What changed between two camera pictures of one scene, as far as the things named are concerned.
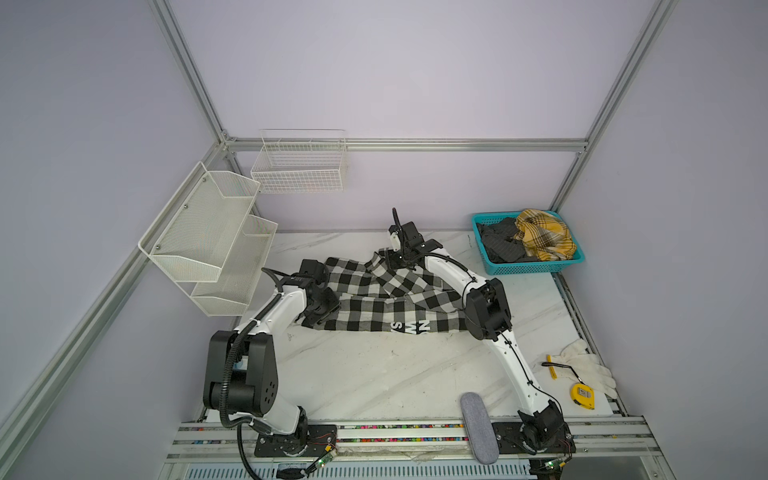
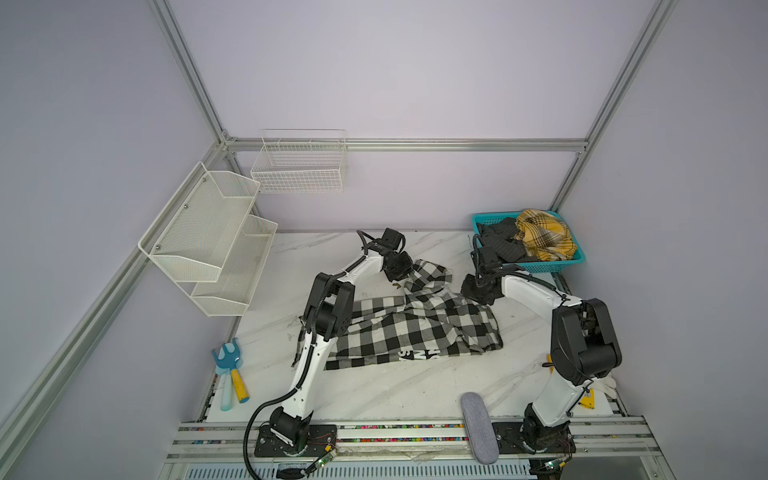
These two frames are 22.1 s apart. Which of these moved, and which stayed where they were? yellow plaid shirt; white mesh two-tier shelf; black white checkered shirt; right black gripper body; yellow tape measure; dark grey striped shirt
Moved: black white checkered shirt; right black gripper body
Stayed: yellow tape measure; white mesh two-tier shelf; dark grey striped shirt; yellow plaid shirt
